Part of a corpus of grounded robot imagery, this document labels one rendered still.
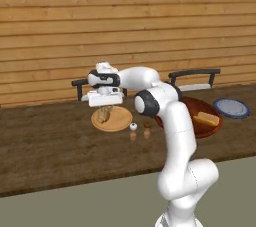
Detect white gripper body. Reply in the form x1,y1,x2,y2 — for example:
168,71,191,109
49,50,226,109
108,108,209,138
81,91,125,108

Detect tan bun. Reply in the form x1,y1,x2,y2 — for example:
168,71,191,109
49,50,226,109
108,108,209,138
97,105,114,125
192,111,221,128

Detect round wooden plate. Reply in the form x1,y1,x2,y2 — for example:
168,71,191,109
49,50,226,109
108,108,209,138
90,105,134,134

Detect reddish-brown bowl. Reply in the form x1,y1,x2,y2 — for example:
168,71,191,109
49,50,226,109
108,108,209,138
154,96,224,140

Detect blue-rimmed grey plate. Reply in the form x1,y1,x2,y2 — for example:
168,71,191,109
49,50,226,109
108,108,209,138
212,97,252,120

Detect black chair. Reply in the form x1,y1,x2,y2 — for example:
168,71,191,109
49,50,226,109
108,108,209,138
71,77,128,103
167,68,222,93

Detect white-topped wooden salt shaker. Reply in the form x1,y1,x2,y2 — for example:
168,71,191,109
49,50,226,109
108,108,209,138
129,122,139,142

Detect brown-topped wooden pepper shaker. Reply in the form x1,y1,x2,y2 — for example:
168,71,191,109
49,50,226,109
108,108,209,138
143,122,152,140

